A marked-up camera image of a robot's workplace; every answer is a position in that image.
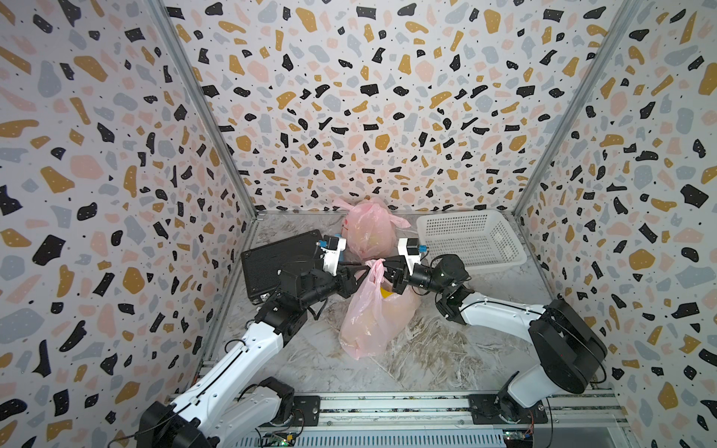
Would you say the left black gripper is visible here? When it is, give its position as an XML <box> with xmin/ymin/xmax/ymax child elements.
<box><xmin>299</xmin><ymin>260</ymin><xmax>371</xmax><ymax>313</ymax></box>

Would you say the pink plastic bag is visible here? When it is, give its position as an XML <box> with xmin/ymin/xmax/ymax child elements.
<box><xmin>332</xmin><ymin>199</ymin><xmax>411</xmax><ymax>261</ymax></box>
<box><xmin>339</xmin><ymin>259</ymin><xmax>421</xmax><ymax>360</ymax></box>

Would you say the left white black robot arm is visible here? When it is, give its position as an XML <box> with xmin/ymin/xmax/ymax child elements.
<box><xmin>134</xmin><ymin>259</ymin><xmax>369</xmax><ymax>447</ymax></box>

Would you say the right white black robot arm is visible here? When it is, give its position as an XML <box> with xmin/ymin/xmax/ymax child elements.
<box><xmin>384</xmin><ymin>254</ymin><xmax>607</xmax><ymax>421</ymax></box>

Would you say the white plastic basket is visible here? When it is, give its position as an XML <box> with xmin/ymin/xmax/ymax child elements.
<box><xmin>416</xmin><ymin>210</ymin><xmax>528</xmax><ymax>276</ymax></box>

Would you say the black flat case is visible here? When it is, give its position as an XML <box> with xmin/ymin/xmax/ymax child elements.
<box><xmin>241</xmin><ymin>229</ymin><xmax>322</xmax><ymax>304</ymax></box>

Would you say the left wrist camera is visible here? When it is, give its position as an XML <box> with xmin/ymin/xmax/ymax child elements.
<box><xmin>317</xmin><ymin>235</ymin><xmax>347</xmax><ymax>276</ymax></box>

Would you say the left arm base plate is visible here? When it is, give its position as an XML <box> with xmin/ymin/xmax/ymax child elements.
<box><xmin>261</xmin><ymin>395</ymin><xmax>321</xmax><ymax>429</ymax></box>

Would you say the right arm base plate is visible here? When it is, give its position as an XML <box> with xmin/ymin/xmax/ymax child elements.
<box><xmin>468</xmin><ymin>393</ymin><xmax>549</xmax><ymax>425</ymax></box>

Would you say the aluminium front rail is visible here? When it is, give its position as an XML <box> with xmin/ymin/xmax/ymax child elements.
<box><xmin>230</xmin><ymin>390</ymin><xmax>638</xmax><ymax>447</ymax></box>

